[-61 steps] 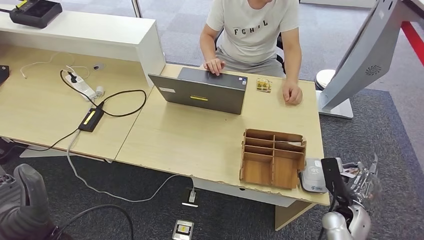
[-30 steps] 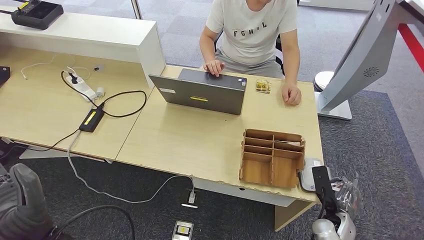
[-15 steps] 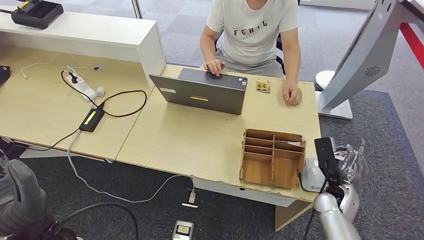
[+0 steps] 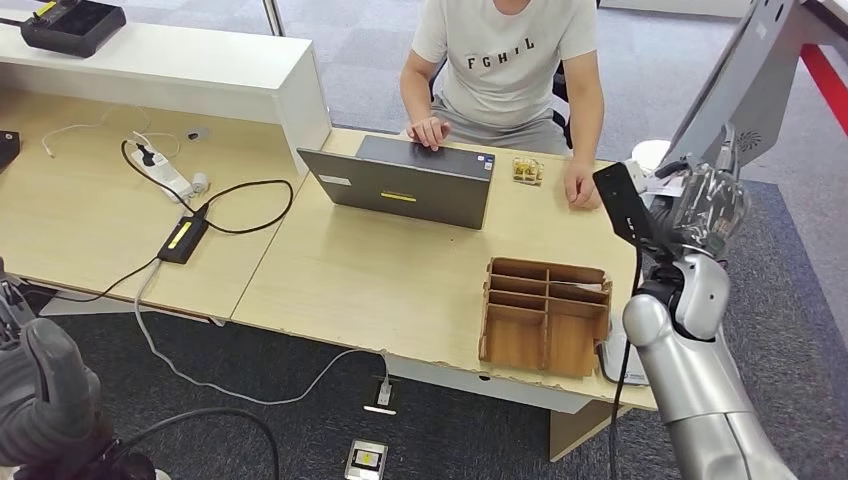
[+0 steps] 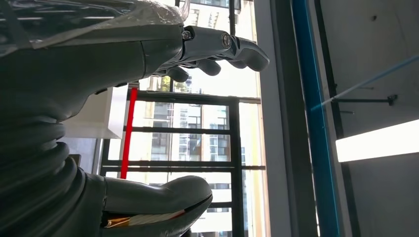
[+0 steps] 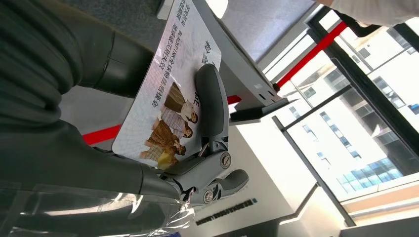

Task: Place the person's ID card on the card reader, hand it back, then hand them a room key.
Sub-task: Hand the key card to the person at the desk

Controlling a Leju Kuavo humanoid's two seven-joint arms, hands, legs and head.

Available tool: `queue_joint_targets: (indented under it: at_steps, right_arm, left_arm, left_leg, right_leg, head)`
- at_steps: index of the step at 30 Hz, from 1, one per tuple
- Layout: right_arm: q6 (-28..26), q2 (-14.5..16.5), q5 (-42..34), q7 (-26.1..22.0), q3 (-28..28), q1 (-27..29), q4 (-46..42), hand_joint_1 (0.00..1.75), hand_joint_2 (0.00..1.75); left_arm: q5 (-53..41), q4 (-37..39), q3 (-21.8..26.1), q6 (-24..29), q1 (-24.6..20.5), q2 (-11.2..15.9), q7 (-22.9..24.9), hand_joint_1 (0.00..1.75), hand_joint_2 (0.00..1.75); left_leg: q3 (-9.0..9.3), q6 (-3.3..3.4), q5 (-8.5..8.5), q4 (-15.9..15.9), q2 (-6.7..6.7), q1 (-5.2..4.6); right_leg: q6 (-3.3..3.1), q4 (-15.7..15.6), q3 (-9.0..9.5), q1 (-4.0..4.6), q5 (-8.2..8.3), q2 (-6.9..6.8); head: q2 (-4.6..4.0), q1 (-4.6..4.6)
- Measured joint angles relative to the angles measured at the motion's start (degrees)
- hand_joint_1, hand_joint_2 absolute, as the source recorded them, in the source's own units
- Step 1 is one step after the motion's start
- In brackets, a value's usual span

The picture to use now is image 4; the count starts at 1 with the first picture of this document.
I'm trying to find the person's hand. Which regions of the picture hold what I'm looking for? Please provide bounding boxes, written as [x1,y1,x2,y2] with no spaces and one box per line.
[564,158,603,211]
[406,117,453,152]

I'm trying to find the black power cable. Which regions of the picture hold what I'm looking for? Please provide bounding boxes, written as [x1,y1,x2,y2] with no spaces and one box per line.
[119,139,295,236]

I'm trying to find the small yellow clear box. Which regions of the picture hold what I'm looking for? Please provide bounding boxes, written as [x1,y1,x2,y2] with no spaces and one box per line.
[511,156,545,187]

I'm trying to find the thin black adapter cable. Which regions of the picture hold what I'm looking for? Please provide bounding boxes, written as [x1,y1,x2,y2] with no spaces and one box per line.
[0,256,162,326]

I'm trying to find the thin white cable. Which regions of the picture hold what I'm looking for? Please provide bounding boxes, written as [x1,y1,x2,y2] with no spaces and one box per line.
[39,105,181,160]

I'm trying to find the person's right hand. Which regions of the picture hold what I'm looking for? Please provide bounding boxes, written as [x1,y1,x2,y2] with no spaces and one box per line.
[406,117,453,152]

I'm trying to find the grey kiosk stand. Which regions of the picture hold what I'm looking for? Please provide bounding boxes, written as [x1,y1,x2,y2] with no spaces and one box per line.
[645,0,823,175]

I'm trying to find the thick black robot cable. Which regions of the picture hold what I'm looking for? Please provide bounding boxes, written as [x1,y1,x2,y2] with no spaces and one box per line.
[99,407,282,480]

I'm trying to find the black flat device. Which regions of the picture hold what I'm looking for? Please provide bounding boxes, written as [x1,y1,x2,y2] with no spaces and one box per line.
[0,130,21,174]

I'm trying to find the metal floor box yellow label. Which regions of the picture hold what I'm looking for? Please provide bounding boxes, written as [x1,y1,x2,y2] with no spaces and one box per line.
[344,438,390,480]

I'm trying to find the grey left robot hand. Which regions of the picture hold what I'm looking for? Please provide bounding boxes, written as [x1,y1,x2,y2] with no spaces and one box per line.
[0,256,105,469]

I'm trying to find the pale grey card reader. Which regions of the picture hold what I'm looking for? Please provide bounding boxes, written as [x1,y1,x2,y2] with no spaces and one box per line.
[597,323,650,388]

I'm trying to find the black controller device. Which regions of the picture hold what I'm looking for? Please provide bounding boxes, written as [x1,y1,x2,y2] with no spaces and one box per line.
[19,0,128,59]

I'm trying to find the floor socket with plug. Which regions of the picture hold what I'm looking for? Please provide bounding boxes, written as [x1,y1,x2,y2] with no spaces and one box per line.
[362,377,399,417]

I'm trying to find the white power strip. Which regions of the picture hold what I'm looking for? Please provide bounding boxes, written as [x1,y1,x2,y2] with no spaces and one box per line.
[129,142,195,203]

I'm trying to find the clear plastic hand wrap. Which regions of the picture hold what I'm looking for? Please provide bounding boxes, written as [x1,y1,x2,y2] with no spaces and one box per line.
[669,158,751,258]

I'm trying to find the metal pole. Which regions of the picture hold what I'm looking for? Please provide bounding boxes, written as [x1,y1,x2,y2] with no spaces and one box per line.
[261,0,286,38]

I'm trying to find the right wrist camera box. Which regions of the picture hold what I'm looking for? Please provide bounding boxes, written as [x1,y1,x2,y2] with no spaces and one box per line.
[592,158,655,248]

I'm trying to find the person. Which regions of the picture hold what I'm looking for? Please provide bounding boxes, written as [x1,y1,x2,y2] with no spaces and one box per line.
[399,0,606,211]

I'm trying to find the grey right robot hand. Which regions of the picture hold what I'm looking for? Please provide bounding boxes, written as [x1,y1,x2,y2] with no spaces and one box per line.
[662,124,751,260]

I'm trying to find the black power adapter yellow label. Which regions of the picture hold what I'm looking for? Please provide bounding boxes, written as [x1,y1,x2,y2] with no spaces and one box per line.
[156,215,211,266]

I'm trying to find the dark grey laptop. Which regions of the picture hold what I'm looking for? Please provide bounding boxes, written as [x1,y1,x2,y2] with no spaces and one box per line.
[296,134,497,231]

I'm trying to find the wooden compartment organizer box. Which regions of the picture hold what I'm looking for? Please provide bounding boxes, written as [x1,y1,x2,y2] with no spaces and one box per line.
[478,256,613,379]

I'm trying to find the red barrier belt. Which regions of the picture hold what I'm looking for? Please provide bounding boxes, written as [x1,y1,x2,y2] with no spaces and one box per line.
[800,43,848,134]

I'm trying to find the grey cable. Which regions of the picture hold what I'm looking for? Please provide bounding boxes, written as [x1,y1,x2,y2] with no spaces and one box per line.
[132,260,392,407]

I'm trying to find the white round stanchion base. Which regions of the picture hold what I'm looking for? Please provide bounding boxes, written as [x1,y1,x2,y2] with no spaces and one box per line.
[629,139,672,177]

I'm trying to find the white counter shelf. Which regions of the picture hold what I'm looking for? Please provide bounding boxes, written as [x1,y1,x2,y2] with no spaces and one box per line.
[0,7,333,177]

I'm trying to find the person's left hand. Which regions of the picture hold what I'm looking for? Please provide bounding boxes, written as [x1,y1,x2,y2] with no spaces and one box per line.
[564,158,603,211]

